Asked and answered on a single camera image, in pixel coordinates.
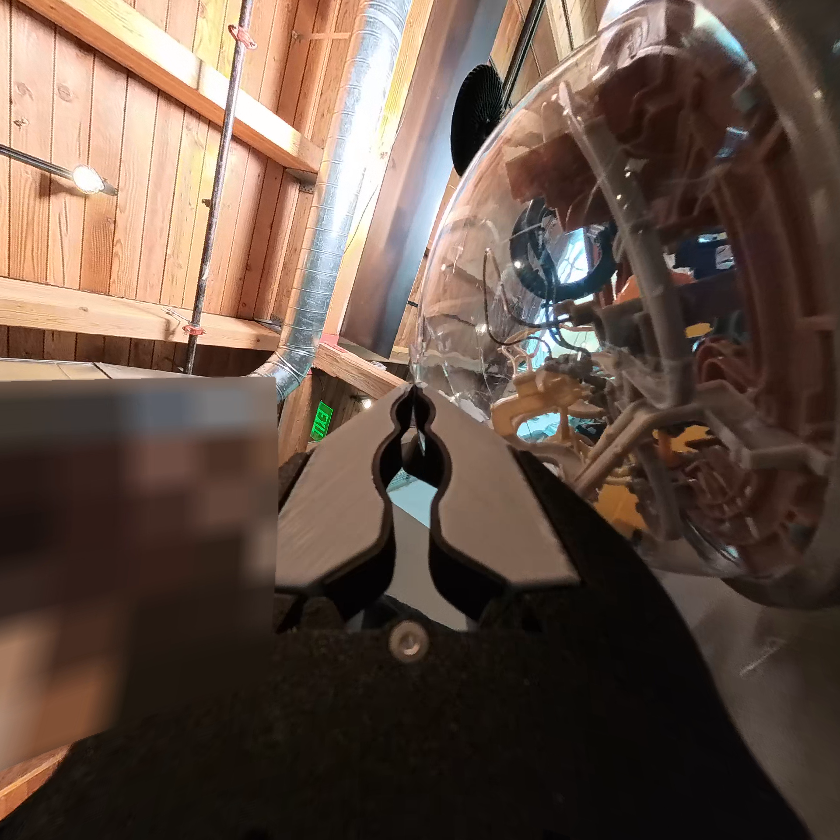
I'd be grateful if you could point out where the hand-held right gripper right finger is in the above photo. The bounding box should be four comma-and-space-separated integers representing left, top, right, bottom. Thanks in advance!
415, 384, 581, 623

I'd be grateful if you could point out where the ceiling spot lamp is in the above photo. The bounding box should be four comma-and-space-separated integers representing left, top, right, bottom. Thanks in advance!
69, 164, 120, 198

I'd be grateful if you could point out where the flat grey metal duct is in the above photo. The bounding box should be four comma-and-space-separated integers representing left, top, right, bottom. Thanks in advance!
340, 0, 509, 358

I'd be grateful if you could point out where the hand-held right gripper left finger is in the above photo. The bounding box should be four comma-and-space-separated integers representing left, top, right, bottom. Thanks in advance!
274, 384, 416, 619

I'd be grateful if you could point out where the black sprinkler pipe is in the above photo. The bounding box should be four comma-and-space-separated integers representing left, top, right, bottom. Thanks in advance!
184, 0, 256, 376

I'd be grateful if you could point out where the clear plastic maze ball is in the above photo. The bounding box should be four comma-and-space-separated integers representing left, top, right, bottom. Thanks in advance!
410, 0, 840, 610

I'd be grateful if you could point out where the spiral metal duct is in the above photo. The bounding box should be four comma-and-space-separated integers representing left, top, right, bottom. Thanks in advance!
249, 0, 413, 403

